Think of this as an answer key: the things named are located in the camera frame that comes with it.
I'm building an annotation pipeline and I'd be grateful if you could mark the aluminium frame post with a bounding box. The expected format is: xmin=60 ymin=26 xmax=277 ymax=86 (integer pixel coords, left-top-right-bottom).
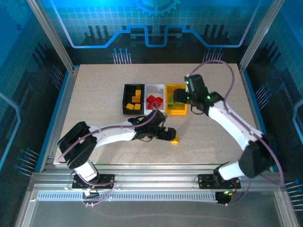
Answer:
xmin=239 ymin=0 xmax=285 ymax=71
xmin=26 ymin=0 xmax=75 ymax=71

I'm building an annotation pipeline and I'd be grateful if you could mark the yellow plastic bin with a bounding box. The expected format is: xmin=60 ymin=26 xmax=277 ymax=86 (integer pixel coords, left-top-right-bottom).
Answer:
xmin=165 ymin=84 xmax=188 ymax=116

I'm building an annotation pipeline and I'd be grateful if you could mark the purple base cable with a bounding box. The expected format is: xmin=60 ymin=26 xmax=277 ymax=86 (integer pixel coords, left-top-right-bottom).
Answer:
xmin=222 ymin=175 xmax=251 ymax=207
xmin=80 ymin=177 xmax=118 ymax=208

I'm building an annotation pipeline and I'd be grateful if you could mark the black connector box with lights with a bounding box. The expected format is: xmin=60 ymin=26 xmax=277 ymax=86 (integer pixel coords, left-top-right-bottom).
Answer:
xmin=215 ymin=190 xmax=234 ymax=205

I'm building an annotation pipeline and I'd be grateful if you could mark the aluminium front rail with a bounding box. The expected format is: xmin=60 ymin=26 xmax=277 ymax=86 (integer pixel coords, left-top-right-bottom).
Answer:
xmin=30 ymin=163 xmax=285 ymax=192

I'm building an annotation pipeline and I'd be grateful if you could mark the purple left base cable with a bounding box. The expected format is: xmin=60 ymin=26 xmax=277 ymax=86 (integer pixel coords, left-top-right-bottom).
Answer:
xmin=80 ymin=177 xmax=118 ymax=208

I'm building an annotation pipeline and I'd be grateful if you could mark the grey slotted cable duct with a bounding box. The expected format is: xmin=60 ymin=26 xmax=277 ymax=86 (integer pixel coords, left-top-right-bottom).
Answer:
xmin=37 ymin=191 xmax=218 ymax=201

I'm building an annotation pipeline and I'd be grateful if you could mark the aluminium side rail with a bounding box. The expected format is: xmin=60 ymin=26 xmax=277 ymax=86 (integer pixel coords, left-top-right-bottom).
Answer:
xmin=40 ymin=67 xmax=80 ymax=166
xmin=239 ymin=67 xmax=280 ymax=172

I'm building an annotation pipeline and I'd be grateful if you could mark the white plastic bin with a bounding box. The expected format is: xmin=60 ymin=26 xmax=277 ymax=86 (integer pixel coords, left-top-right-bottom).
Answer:
xmin=143 ymin=84 xmax=166 ymax=113

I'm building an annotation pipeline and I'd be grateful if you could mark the black plastic bin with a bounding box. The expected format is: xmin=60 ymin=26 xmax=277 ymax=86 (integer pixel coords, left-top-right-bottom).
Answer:
xmin=122 ymin=83 xmax=145 ymax=116

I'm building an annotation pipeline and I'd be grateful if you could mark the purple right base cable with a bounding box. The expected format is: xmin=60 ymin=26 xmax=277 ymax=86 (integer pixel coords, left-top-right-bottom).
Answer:
xmin=222 ymin=175 xmax=251 ymax=207

